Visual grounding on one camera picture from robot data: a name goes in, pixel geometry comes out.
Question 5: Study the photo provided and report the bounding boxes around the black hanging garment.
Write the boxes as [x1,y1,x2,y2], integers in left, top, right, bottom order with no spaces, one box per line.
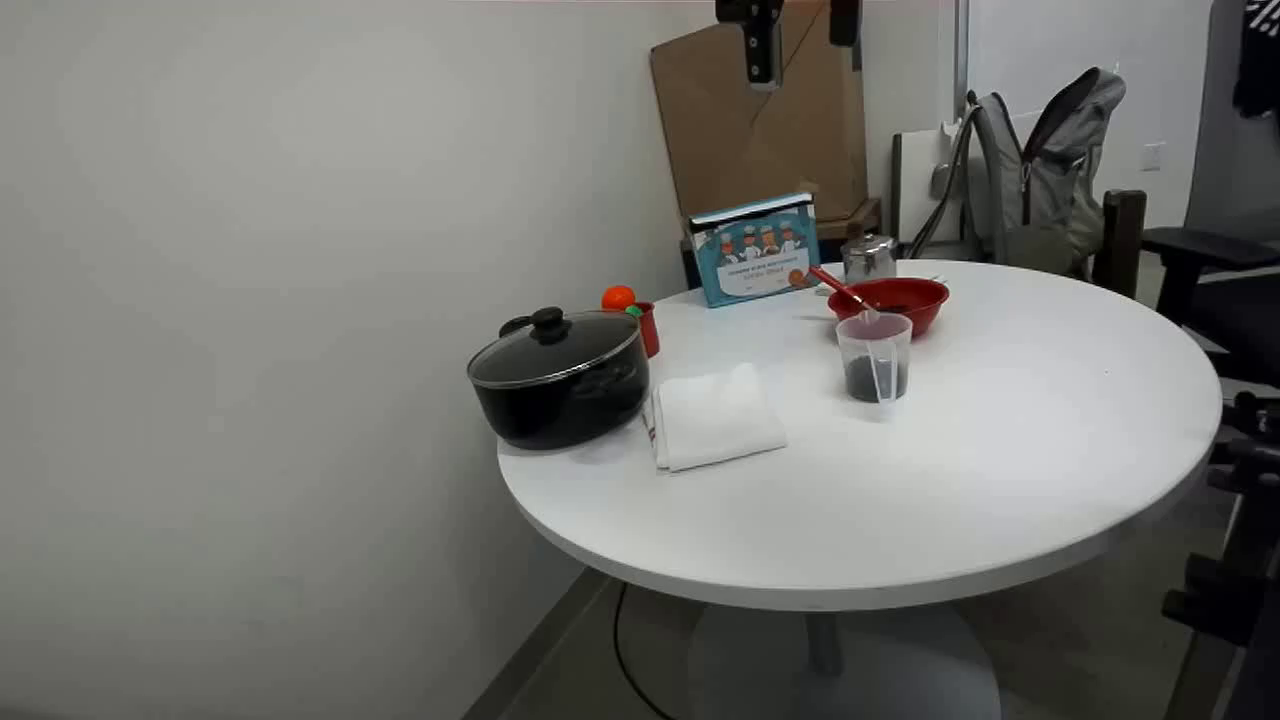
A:
[1231,0,1280,119]

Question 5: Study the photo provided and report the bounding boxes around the red bowl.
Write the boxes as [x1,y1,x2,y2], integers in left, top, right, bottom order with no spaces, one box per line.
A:
[826,275,952,344]

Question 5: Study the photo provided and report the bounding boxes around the white flat panel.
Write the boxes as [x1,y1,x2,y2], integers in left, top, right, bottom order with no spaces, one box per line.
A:
[888,119,971,254]

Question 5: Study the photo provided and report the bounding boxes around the black cooking pot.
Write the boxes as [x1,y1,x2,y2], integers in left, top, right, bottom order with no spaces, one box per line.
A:
[464,325,651,457]

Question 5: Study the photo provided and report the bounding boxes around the black metal stand frame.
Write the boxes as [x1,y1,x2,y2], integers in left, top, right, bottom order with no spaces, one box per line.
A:
[1158,391,1280,720]

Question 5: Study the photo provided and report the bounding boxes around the blue printed cardboard box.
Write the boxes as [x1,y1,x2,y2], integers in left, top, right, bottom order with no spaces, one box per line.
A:
[686,189,826,311]

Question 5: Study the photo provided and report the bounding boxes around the red handled metal spoon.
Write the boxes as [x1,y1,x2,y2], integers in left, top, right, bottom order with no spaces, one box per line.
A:
[790,263,885,319]

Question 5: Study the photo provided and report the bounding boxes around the grey backpack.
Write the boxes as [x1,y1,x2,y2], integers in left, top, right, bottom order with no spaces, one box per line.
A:
[914,63,1134,275]

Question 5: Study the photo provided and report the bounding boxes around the black floor cable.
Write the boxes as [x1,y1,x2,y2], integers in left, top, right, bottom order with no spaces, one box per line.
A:
[610,582,686,720]

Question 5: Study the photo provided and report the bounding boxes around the white vertical pipe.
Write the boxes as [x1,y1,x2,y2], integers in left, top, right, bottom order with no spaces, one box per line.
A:
[948,0,977,125]

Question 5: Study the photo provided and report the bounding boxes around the clear plastic measuring jug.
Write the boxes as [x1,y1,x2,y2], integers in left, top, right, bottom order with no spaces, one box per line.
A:
[832,307,917,413]

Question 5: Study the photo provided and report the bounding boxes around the black chair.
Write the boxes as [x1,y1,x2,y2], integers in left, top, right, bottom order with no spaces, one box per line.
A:
[1138,226,1280,391]

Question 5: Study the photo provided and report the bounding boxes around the glass pot lid black knob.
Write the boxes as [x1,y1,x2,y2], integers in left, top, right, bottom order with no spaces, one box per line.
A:
[464,306,648,391]

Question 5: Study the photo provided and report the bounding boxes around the small steel pot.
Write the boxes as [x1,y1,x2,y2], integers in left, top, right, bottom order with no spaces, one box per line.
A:
[840,231,899,287]

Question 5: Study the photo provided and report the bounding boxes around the white table pedestal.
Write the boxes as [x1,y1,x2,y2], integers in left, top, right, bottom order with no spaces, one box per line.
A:
[686,603,1004,720]

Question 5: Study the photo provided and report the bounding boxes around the dark wooden post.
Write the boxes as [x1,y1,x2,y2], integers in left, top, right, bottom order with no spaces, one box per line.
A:
[1093,189,1152,299]

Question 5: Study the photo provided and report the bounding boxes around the large brown cardboard sheet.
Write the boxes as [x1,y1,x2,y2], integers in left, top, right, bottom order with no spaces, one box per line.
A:
[648,0,885,244]

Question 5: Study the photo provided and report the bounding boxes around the white folded cloth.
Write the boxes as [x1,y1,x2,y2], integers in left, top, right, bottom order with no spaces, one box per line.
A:
[646,356,792,478]

